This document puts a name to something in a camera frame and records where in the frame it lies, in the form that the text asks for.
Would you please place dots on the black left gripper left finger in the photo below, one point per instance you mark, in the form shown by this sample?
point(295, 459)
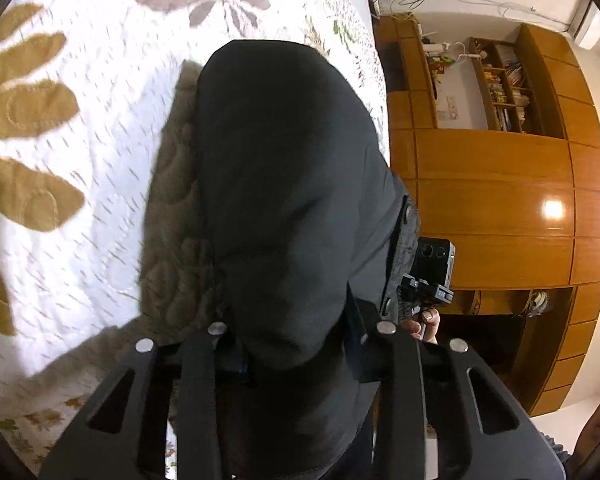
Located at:
point(230, 353)

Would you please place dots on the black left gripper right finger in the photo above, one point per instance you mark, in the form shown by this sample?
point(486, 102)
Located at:
point(362, 340)

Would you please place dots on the wooden bookshelf with items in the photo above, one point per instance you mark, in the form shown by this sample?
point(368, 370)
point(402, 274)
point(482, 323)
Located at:
point(505, 89)

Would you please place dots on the orange wooden wardrobe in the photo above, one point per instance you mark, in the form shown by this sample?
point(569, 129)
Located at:
point(522, 210)

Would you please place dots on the white floral quilt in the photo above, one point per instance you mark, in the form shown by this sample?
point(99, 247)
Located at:
point(100, 243)

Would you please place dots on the white air conditioner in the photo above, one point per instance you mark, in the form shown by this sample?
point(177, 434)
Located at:
point(584, 28)

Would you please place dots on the person's right hand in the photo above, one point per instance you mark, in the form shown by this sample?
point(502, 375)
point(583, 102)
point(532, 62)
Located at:
point(424, 327)

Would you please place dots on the black pants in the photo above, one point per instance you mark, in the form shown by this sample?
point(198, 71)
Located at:
point(302, 211)

